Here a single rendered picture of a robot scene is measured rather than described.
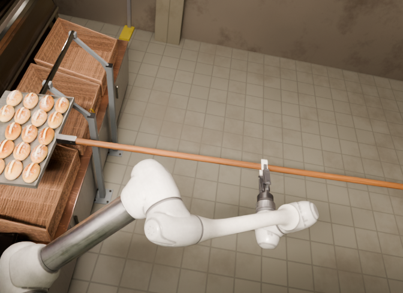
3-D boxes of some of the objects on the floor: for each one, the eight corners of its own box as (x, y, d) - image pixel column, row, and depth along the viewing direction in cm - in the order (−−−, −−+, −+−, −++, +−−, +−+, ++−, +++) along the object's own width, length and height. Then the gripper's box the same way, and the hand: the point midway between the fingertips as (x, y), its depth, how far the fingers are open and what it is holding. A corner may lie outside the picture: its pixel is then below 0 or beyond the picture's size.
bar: (41, 284, 237) (-18, 194, 147) (90, 140, 318) (71, 25, 228) (87, 289, 239) (59, 203, 149) (125, 144, 321) (120, 33, 231)
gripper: (262, 193, 155) (259, 151, 171) (252, 210, 168) (251, 169, 183) (278, 195, 156) (275, 153, 171) (268, 213, 168) (265, 172, 183)
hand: (263, 167), depth 175 cm, fingers closed on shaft, 3 cm apart
